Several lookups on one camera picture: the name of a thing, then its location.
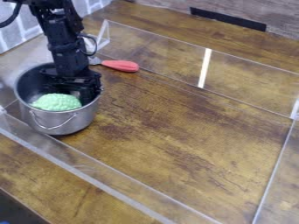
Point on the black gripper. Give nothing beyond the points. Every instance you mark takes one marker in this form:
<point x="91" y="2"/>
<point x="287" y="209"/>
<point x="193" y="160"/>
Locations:
<point x="69" y="73"/>

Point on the green bumpy toy vegetable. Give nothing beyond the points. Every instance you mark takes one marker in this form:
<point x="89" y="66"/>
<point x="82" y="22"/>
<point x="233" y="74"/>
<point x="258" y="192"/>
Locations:
<point x="57" y="102"/>

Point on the silver metal pot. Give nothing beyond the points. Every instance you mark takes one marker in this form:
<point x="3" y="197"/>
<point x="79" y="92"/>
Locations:
<point x="50" y="122"/>

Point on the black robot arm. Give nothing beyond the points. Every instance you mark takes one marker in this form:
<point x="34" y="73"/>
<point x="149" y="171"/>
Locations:
<point x="58" y="18"/>

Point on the red handled metal spatula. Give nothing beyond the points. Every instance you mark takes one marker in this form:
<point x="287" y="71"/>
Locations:
<point x="121" y="65"/>

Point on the clear acrylic corner bracket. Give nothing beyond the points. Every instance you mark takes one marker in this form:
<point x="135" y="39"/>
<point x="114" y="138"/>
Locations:
<point x="97" y="42"/>

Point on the clear acrylic barrier wall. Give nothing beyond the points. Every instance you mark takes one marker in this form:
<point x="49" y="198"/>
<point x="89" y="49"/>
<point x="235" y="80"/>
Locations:
<point x="194" y="141"/>

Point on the black wall strip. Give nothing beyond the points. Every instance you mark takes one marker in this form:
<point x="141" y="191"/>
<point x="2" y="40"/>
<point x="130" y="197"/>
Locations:
<point x="229" y="19"/>

